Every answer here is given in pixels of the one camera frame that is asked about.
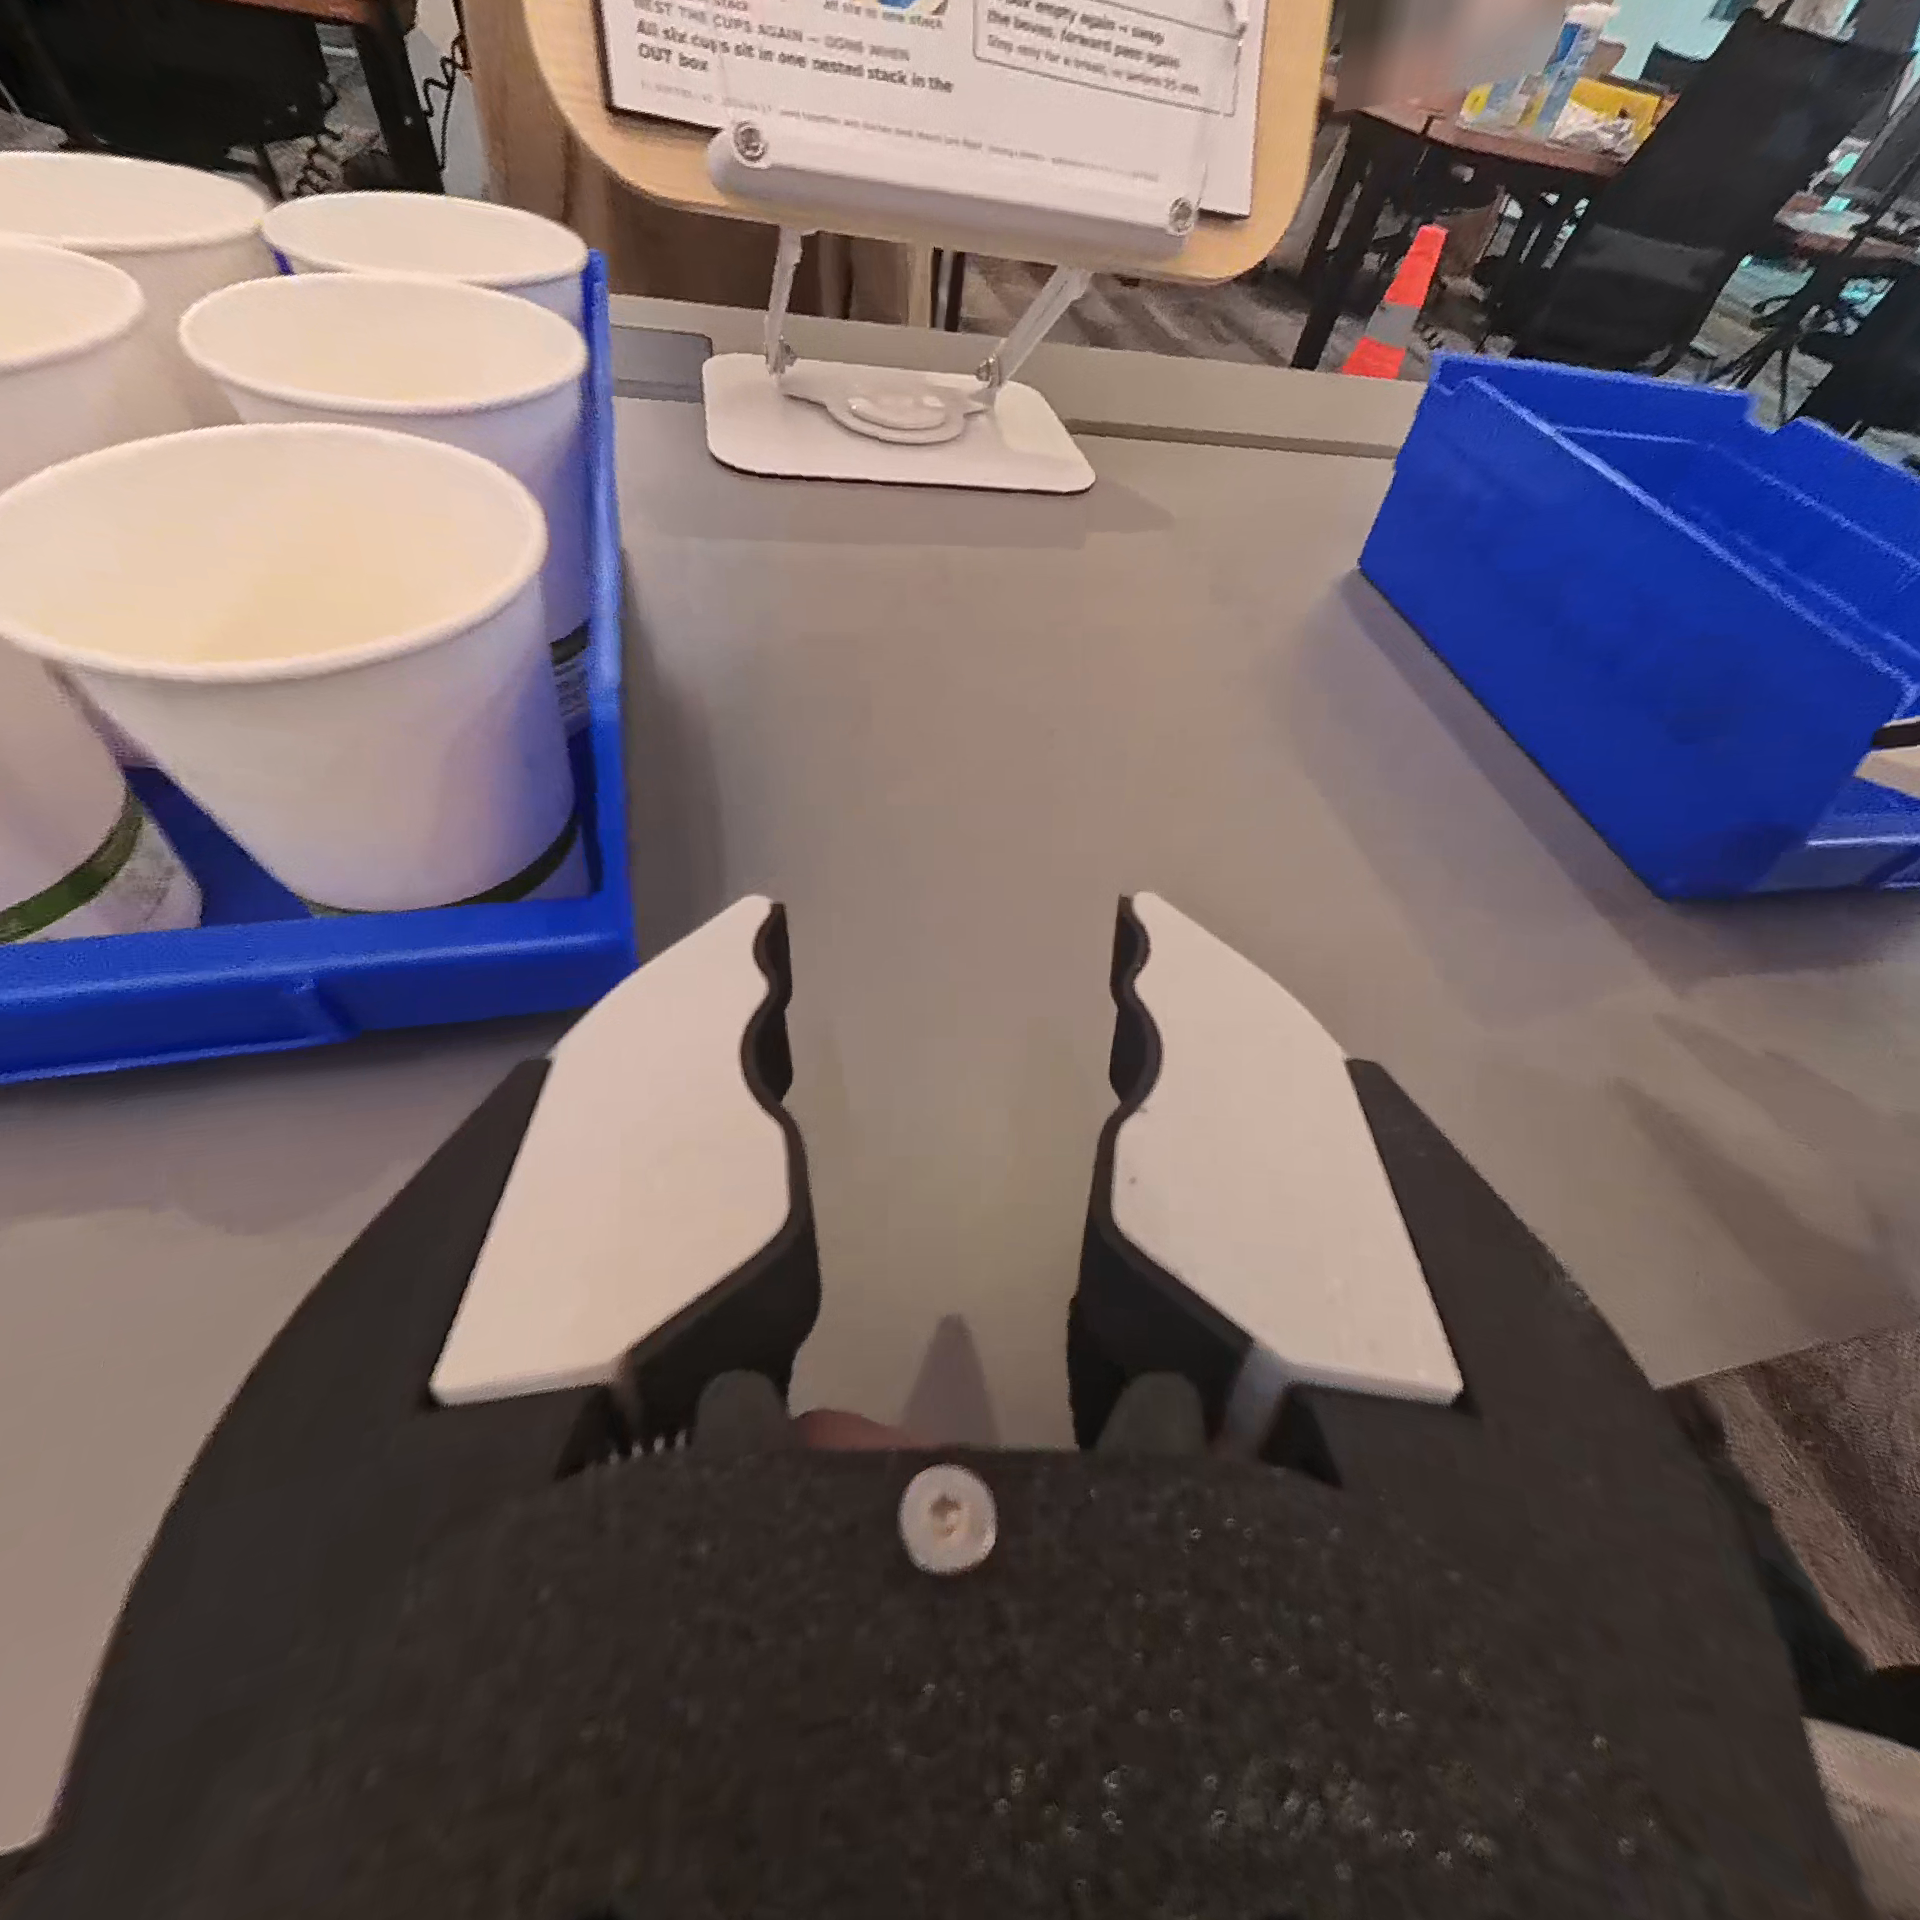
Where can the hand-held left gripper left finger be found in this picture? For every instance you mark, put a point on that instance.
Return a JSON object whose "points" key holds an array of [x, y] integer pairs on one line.
{"points": [[629, 1201]]}

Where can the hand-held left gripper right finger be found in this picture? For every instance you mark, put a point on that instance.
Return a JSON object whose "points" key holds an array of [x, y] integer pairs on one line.
{"points": [[1277, 1201]]}

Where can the cluttered background table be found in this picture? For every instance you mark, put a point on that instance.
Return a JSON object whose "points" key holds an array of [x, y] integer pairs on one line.
{"points": [[1501, 143]]}

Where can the orange traffic cone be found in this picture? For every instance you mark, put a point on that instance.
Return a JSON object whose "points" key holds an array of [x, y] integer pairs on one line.
{"points": [[1396, 316]]}

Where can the blue plastic bin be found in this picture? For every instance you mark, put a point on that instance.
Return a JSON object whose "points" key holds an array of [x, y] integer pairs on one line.
{"points": [[451, 975], [1621, 676]]}

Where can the printed instruction sheet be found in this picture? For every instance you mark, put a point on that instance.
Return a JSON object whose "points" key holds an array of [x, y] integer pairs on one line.
{"points": [[932, 121]]}

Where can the black office chair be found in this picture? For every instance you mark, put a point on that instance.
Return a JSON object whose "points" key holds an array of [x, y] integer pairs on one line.
{"points": [[1839, 1689], [150, 76]]}

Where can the wooden display board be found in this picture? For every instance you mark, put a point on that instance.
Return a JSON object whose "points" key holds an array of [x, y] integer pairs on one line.
{"points": [[1291, 149]]}

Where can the black mesh chair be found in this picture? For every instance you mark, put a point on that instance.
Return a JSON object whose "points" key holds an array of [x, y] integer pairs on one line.
{"points": [[1711, 182]]}

